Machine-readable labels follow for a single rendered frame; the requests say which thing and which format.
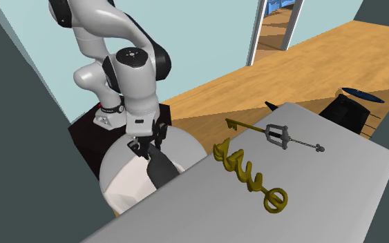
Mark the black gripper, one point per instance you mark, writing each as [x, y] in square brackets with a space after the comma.
[146, 143]

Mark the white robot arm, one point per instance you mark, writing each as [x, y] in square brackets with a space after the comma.
[133, 87]

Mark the gold wavy key ornament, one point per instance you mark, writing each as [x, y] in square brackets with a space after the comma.
[248, 170]

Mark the small black pointed object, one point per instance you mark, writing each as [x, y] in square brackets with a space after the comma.
[271, 106]

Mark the gold key with grey guard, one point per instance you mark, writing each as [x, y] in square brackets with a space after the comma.
[276, 134]

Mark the grey framed doorway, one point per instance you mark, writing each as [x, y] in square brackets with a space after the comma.
[258, 33]

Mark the black box shaped object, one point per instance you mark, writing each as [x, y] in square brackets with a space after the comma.
[344, 112]

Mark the dark blue oval object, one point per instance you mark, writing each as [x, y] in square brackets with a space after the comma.
[362, 94]

